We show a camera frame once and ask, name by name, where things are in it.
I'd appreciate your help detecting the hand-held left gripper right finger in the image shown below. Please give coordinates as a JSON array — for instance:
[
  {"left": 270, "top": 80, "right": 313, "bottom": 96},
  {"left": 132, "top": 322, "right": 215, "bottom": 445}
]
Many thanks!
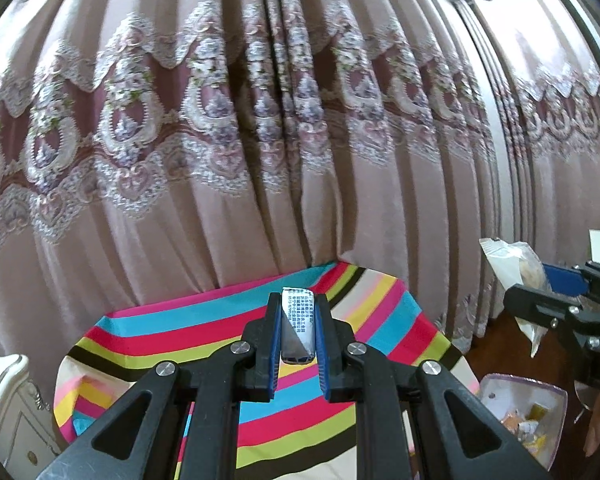
[{"left": 314, "top": 292, "right": 556, "bottom": 480}]

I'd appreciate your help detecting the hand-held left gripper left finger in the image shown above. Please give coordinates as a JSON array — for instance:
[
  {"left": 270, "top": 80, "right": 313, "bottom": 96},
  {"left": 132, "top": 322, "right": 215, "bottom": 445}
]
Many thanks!
[{"left": 35, "top": 291, "right": 283, "bottom": 480}]

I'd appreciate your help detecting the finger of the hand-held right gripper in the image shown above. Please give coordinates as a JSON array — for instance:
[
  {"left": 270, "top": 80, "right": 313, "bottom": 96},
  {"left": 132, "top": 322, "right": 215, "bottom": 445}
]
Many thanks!
[
  {"left": 544, "top": 265, "right": 591, "bottom": 297},
  {"left": 503, "top": 283, "right": 583, "bottom": 333}
]

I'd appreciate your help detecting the small silver snack packet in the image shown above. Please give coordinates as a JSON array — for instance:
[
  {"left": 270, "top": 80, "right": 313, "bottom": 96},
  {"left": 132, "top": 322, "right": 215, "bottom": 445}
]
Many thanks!
[{"left": 279, "top": 286, "right": 317, "bottom": 365}]

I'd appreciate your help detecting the clear cookie packet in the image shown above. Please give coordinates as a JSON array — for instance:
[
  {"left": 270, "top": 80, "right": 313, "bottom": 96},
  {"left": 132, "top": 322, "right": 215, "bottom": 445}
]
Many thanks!
[{"left": 480, "top": 237, "right": 556, "bottom": 359}]

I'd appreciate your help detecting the lilac storage box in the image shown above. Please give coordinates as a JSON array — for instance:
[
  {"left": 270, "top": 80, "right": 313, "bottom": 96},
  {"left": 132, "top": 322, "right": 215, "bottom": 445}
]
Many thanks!
[{"left": 479, "top": 373, "right": 569, "bottom": 470}]

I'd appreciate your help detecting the striped tablecloth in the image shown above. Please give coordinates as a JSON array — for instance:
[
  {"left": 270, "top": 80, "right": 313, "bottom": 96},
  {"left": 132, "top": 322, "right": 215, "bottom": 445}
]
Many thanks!
[{"left": 52, "top": 260, "right": 481, "bottom": 480}]

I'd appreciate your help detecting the pink patterned curtain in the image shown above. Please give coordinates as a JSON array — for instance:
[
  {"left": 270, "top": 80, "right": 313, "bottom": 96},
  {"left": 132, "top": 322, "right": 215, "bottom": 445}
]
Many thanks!
[{"left": 0, "top": 0, "right": 600, "bottom": 391}]

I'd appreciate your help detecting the white cabinet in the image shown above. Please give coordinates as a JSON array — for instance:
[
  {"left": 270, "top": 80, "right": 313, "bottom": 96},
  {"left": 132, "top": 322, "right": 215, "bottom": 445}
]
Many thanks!
[{"left": 0, "top": 353, "right": 65, "bottom": 476}]

